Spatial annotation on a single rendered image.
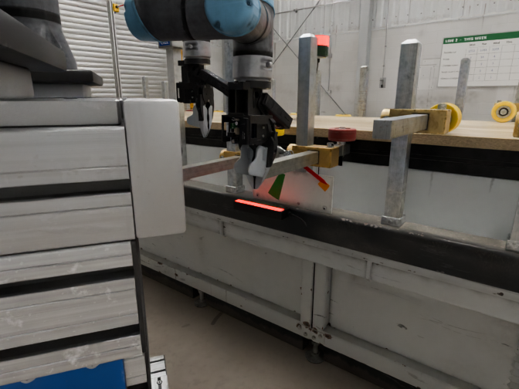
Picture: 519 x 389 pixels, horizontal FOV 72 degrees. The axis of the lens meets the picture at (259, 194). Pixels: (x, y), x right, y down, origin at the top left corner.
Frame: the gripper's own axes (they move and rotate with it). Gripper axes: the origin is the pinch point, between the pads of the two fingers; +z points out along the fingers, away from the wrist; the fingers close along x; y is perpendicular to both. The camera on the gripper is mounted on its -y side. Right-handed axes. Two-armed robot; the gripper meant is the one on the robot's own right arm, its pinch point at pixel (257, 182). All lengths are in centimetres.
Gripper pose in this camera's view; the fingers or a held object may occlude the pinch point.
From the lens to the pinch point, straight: 74.3
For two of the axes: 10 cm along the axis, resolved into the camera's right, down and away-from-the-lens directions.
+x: 8.0, 1.6, -5.8
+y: -6.0, 1.8, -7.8
